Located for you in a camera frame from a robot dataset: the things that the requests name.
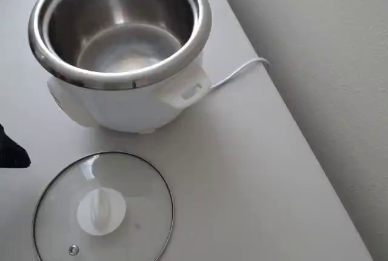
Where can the glass lid with white knob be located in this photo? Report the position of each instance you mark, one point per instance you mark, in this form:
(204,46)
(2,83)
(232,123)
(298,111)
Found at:
(101,212)

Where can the white electric rice cooker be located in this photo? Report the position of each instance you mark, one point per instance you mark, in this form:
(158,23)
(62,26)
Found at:
(121,109)

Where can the stainless steel inner pot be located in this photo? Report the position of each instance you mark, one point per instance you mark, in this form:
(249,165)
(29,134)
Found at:
(121,15)

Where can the black square camera mount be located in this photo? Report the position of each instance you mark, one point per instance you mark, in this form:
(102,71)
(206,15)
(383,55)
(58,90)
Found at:
(12,155)

